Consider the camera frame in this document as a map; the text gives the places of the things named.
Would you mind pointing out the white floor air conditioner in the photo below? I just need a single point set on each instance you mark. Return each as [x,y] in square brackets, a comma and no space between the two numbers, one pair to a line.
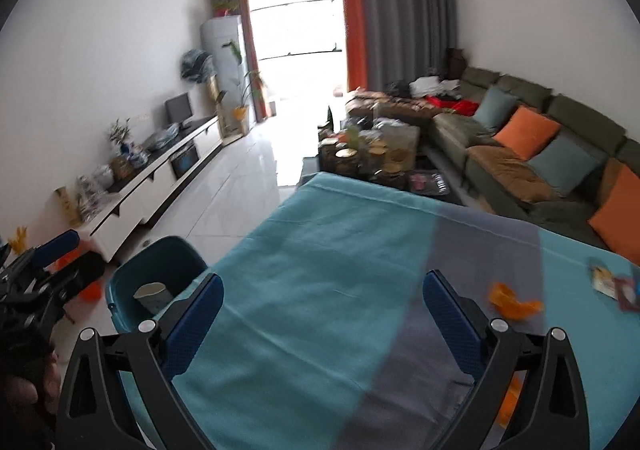
[222,60]

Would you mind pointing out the dark coffee table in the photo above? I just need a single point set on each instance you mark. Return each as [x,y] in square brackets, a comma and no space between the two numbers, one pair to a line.
[430,190]

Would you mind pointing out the teal trash bin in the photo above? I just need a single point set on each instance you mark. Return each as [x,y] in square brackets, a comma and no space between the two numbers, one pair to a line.
[150,255]

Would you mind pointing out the orange plastic wrapper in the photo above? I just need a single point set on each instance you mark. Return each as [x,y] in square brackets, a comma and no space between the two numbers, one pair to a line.
[507,302]
[511,400]

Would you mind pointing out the window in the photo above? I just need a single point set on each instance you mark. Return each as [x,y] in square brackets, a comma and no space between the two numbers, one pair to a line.
[300,52]

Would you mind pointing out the blue white vase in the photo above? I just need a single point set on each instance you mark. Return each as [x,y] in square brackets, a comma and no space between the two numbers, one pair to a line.
[132,153]

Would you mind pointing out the grey-blue cushion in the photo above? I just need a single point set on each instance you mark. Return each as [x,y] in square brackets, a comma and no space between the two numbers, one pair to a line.
[494,108]
[565,164]

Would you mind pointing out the crushed white paper cup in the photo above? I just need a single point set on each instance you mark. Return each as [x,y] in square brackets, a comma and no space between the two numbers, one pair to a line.
[150,297]

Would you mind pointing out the white black TV cabinet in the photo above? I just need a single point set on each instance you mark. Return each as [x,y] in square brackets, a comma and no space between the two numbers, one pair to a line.
[150,190]

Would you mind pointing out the clear plastic bag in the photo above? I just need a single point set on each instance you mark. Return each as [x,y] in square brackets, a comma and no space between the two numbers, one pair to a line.
[159,139]

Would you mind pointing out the black monitor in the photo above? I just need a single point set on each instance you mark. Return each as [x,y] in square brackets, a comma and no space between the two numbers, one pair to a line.
[178,109]

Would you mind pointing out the dark red packet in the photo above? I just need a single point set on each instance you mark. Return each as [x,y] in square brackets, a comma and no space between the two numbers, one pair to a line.
[629,294]

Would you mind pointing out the covered standing fan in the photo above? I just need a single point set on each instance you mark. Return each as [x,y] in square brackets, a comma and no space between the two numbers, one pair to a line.
[196,65]

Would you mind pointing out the dark clothes pile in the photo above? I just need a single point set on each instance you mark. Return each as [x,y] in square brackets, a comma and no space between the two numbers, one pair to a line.
[398,87]

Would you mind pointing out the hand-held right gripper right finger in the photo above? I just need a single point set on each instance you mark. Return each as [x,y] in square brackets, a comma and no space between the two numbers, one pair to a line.
[450,327]

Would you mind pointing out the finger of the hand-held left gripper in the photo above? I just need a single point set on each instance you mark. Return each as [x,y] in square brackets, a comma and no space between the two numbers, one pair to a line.
[55,247]
[75,275]

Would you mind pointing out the small plant in red pot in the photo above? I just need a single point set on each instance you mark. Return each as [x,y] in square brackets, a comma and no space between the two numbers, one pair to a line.
[225,7]

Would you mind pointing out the teal grey printed tablecloth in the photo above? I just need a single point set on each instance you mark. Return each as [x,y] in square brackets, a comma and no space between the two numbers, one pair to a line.
[325,270]

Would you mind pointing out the cluster of glass jars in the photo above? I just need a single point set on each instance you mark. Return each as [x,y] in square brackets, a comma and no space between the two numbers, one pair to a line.
[350,155]

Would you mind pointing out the olive green sectional sofa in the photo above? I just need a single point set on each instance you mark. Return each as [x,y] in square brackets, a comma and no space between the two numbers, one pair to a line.
[580,117]

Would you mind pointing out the tall plant in yellow pot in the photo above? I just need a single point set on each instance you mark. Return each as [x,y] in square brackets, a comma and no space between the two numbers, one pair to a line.
[245,95]

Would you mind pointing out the orange cushion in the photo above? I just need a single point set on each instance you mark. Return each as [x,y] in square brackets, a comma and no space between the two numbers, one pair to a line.
[620,217]
[525,131]

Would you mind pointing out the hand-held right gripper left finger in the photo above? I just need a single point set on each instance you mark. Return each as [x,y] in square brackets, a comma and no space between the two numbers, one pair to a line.
[200,327]

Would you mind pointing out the brown cardboard boxes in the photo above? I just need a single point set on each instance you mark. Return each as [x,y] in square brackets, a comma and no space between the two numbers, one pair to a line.
[457,64]

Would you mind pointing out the white snack packet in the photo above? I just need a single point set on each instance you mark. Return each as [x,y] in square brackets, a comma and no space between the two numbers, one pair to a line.
[602,280]

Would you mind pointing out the striped red-grey curtain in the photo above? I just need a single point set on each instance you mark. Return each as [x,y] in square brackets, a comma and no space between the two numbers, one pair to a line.
[247,55]

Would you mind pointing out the red cloth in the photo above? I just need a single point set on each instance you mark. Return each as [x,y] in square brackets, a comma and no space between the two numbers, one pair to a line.
[452,106]

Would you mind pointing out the person's left hand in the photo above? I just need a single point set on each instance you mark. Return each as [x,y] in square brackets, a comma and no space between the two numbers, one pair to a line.
[47,380]

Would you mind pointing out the white clothes pile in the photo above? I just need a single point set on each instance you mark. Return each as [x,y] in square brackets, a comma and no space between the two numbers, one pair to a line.
[425,87]

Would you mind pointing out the orange and grey curtain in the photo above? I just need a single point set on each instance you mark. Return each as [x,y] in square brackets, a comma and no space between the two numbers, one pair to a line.
[400,30]

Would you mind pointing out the orange plastic object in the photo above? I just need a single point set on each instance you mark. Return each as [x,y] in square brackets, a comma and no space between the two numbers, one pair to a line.
[91,292]

